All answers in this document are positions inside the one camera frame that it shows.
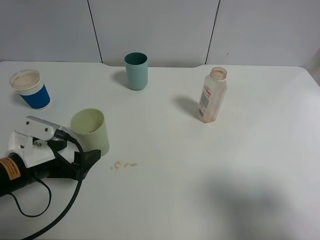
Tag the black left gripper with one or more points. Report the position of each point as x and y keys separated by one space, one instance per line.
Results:
x=49 y=163

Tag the light green plastic cup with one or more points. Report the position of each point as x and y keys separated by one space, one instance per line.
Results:
x=89 y=125

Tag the clear plastic drink bottle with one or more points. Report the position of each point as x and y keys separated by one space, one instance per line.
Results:
x=212 y=95

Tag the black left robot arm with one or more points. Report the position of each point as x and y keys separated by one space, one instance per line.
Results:
x=14 y=175

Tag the blue sleeved paper cup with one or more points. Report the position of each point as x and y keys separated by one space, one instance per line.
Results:
x=29 y=85

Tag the teal plastic cup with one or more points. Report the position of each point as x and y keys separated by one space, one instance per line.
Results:
x=136 y=66

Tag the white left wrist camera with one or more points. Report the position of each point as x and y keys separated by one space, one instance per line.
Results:
x=30 y=140

